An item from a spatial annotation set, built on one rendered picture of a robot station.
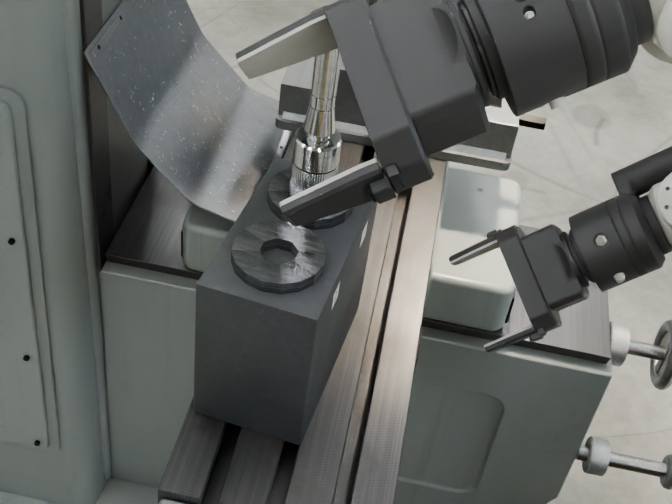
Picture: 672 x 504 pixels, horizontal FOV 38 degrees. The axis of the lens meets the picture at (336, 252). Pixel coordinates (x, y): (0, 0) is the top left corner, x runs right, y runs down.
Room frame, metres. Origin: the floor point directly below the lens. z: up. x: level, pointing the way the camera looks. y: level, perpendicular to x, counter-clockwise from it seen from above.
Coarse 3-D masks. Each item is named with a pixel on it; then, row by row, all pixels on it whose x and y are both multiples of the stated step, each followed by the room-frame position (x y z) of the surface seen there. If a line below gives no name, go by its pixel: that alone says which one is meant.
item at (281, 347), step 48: (288, 192) 0.78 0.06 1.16; (240, 240) 0.69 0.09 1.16; (288, 240) 0.70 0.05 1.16; (336, 240) 0.73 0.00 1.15; (240, 288) 0.64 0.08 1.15; (288, 288) 0.64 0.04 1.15; (336, 288) 0.67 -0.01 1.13; (240, 336) 0.63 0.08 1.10; (288, 336) 0.62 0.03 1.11; (336, 336) 0.72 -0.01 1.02; (240, 384) 0.63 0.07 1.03; (288, 384) 0.62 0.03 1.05; (288, 432) 0.62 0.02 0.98
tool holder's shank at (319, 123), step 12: (324, 60) 0.77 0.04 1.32; (336, 60) 0.77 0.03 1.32; (324, 72) 0.77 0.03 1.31; (336, 72) 0.78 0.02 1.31; (312, 84) 0.78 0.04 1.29; (324, 84) 0.77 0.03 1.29; (336, 84) 0.78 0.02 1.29; (312, 96) 0.78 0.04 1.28; (324, 96) 0.77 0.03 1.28; (312, 108) 0.77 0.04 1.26; (324, 108) 0.77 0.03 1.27; (312, 120) 0.77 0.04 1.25; (324, 120) 0.77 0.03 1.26; (312, 132) 0.77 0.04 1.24; (324, 132) 0.77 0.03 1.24
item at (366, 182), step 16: (336, 176) 0.43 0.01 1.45; (352, 176) 0.42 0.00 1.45; (368, 176) 0.42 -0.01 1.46; (384, 176) 0.43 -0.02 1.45; (304, 192) 0.42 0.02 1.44; (320, 192) 0.42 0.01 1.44; (336, 192) 0.42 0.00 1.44; (352, 192) 0.42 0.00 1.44; (368, 192) 0.43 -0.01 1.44; (384, 192) 0.42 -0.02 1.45; (288, 208) 0.42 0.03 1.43; (304, 208) 0.42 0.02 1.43; (320, 208) 0.42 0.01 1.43; (336, 208) 0.43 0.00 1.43
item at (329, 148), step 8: (296, 136) 0.78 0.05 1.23; (304, 136) 0.78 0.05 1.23; (336, 136) 0.79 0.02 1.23; (296, 144) 0.77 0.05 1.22; (304, 144) 0.76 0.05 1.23; (312, 144) 0.77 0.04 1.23; (320, 144) 0.77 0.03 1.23; (328, 144) 0.77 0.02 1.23; (336, 144) 0.77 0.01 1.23; (304, 152) 0.76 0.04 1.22; (312, 152) 0.76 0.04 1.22; (320, 152) 0.76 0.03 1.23; (328, 152) 0.76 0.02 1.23; (336, 152) 0.77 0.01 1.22
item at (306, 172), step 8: (296, 152) 0.77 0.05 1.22; (296, 160) 0.77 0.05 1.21; (304, 160) 0.76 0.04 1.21; (312, 160) 0.76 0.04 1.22; (320, 160) 0.76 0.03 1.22; (328, 160) 0.76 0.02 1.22; (336, 160) 0.77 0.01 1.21; (296, 168) 0.77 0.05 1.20; (304, 168) 0.76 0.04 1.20; (312, 168) 0.76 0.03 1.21; (320, 168) 0.76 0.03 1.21; (328, 168) 0.76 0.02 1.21; (336, 168) 0.77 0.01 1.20; (296, 176) 0.77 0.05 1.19; (304, 176) 0.76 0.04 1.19; (312, 176) 0.76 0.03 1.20; (320, 176) 0.76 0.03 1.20; (328, 176) 0.77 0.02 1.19; (296, 184) 0.76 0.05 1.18; (304, 184) 0.76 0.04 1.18; (312, 184) 0.76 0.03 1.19; (296, 192) 0.76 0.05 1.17
